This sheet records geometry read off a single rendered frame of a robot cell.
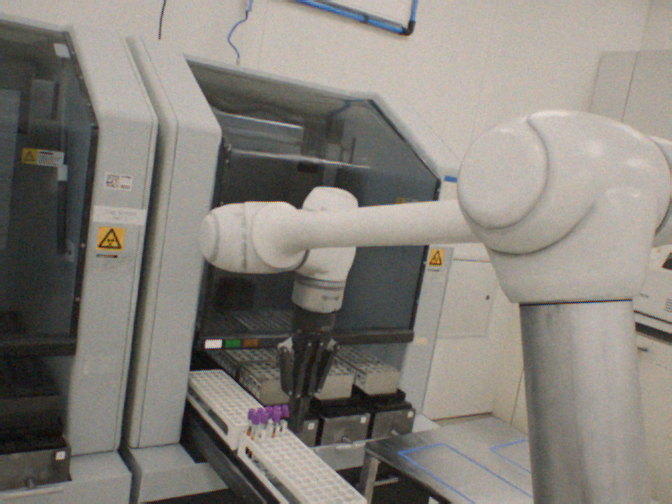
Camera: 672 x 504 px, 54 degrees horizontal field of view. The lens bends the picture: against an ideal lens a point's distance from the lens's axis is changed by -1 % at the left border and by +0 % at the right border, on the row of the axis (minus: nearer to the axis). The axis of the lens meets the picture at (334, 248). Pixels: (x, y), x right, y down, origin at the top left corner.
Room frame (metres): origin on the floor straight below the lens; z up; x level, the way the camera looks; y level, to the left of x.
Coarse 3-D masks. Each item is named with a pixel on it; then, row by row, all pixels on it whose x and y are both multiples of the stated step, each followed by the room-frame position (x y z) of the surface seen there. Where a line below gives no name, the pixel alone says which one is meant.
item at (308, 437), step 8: (192, 352) 1.79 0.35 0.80; (200, 360) 1.74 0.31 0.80; (208, 368) 1.69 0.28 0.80; (288, 416) 1.44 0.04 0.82; (312, 416) 1.47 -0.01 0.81; (280, 424) 1.41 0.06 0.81; (304, 424) 1.45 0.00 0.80; (312, 424) 1.46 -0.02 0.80; (304, 432) 1.45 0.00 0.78; (312, 432) 1.46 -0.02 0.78; (304, 440) 1.45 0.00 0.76; (312, 440) 1.47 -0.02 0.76
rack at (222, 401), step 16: (192, 384) 1.43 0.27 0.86; (208, 384) 1.43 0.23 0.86; (224, 384) 1.45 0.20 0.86; (192, 400) 1.42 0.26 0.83; (208, 400) 1.35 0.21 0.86; (224, 400) 1.36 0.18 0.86; (240, 400) 1.37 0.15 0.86; (208, 416) 1.34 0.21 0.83; (224, 416) 1.28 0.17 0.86; (240, 416) 1.29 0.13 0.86; (224, 432) 1.32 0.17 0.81
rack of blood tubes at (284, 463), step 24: (240, 432) 1.22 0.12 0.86; (288, 432) 1.25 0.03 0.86; (240, 456) 1.20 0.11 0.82; (264, 456) 1.13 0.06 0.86; (288, 456) 1.15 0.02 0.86; (312, 456) 1.17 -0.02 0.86; (264, 480) 1.12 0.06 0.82; (288, 480) 1.06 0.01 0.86; (312, 480) 1.08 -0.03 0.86; (336, 480) 1.09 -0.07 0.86
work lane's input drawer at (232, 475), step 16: (192, 416) 1.38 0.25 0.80; (192, 432) 1.36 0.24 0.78; (208, 432) 1.32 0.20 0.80; (208, 448) 1.28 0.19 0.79; (224, 448) 1.25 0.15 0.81; (224, 464) 1.22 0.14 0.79; (240, 464) 1.19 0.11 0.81; (224, 480) 1.21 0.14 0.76; (240, 480) 1.16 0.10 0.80; (256, 480) 1.13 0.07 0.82; (240, 496) 1.15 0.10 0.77; (256, 496) 1.10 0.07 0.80; (272, 496) 1.08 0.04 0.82
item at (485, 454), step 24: (432, 432) 1.48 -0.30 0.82; (456, 432) 1.50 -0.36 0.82; (480, 432) 1.52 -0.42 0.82; (504, 432) 1.55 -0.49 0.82; (384, 456) 1.31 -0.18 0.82; (408, 456) 1.33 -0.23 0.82; (432, 456) 1.35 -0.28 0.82; (456, 456) 1.37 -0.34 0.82; (480, 456) 1.39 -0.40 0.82; (504, 456) 1.41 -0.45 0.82; (528, 456) 1.43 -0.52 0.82; (360, 480) 1.36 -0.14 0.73; (408, 480) 1.25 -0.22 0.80; (432, 480) 1.24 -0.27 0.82; (456, 480) 1.25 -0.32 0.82; (480, 480) 1.27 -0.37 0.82; (504, 480) 1.29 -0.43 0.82; (528, 480) 1.31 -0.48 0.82
